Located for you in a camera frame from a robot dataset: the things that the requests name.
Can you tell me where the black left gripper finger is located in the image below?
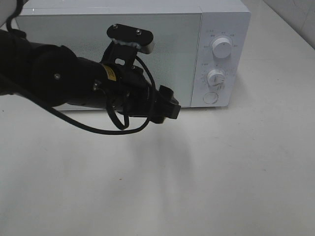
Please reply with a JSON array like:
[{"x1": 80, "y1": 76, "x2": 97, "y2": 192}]
[
  {"x1": 158, "y1": 85, "x2": 179, "y2": 105},
  {"x1": 164, "y1": 102, "x2": 181, "y2": 119}
]

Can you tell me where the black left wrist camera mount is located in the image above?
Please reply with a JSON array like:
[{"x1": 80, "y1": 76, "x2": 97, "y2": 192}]
[{"x1": 101, "y1": 24, "x2": 154, "y2": 69}]

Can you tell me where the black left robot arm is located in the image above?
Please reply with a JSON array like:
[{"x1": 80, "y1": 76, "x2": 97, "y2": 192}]
[{"x1": 0, "y1": 30, "x2": 181, "y2": 130}]

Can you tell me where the round white door button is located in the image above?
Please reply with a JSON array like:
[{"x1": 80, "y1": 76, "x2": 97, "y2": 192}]
[{"x1": 203, "y1": 92, "x2": 219, "y2": 104}]

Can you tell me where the white microwave oven body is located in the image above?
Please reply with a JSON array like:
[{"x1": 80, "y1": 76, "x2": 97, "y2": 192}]
[{"x1": 16, "y1": 0, "x2": 251, "y2": 107}]

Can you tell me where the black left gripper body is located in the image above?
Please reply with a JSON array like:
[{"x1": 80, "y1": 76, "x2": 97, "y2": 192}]
[{"x1": 108, "y1": 65, "x2": 167, "y2": 124}]

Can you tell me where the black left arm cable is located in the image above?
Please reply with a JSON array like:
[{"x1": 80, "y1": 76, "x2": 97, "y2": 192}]
[{"x1": 0, "y1": 0, "x2": 156, "y2": 135}]

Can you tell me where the white timer knob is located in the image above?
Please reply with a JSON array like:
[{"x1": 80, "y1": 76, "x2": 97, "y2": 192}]
[{"x1": 207, "y1": 69, "x2": 225, "y2": 87}]

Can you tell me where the upper white power knob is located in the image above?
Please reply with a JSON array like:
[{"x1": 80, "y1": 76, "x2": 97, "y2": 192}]
[{"x1": 211, "y1": 35, "x2": 233, "y2": 59}]

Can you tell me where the white microwave door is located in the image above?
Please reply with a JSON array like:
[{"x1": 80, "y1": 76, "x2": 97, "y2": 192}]
[{"x1": 17, "y1": 13, "x2": 201, "y2": 107}]

